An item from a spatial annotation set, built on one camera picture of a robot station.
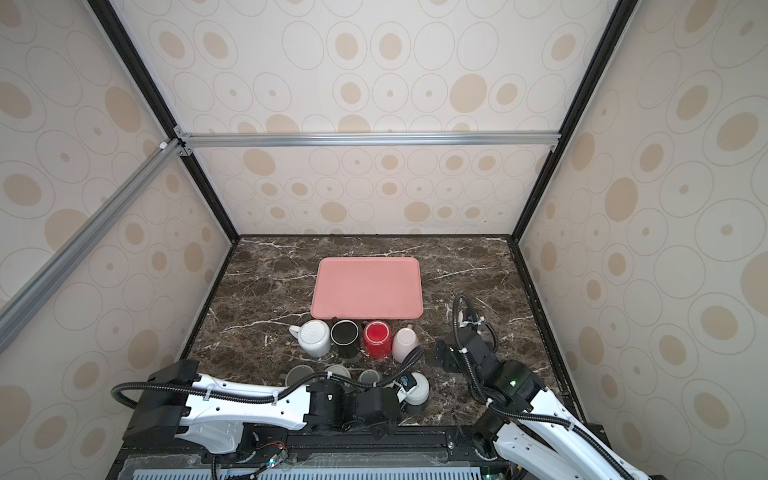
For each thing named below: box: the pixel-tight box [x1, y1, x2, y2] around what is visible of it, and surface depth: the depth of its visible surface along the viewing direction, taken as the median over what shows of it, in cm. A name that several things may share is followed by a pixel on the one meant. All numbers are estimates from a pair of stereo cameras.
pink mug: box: [392, 324, 419, 363], surface depth 85 cm
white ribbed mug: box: [289, 319, 331, 358], surface depth 87 cm
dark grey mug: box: [285, 364, 315, 387], surface depth 76 cm
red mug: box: [364, 320, 393, 359], surface depth 87 cm
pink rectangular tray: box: [311, 257, 424, 319], surface depth 106 cm
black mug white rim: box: [330, 316, 360, 359], surface depth 87 cm
